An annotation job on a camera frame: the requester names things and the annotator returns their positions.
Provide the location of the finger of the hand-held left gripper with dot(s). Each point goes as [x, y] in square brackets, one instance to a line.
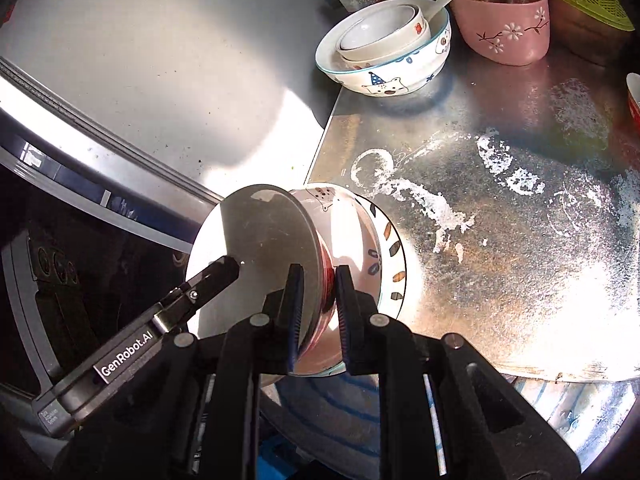
[210, 280]

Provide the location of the small red white bowl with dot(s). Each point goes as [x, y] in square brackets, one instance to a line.
[634, 100]
[260, 230]

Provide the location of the small white colourful print bowl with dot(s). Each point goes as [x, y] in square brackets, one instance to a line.
[417, 35]

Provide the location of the large white bear print bowl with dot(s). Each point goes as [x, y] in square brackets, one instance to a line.
[390, 80]

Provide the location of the metal basin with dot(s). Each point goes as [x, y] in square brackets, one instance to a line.
[585, 35]

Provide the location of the small plain white bowl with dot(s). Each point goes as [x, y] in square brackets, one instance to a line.
[370, 27]

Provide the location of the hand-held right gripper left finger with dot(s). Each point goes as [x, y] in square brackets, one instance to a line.
[296, 310]

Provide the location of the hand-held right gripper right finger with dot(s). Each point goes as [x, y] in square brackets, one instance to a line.
[345, 320]

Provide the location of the bowl with leaf pattern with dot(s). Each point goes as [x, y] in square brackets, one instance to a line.
[332, 230]

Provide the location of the white leaf pattern bowl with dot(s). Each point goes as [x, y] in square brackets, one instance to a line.
[387, 260]

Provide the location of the pink flower print bowl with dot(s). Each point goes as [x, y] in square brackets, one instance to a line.
[505, 25]

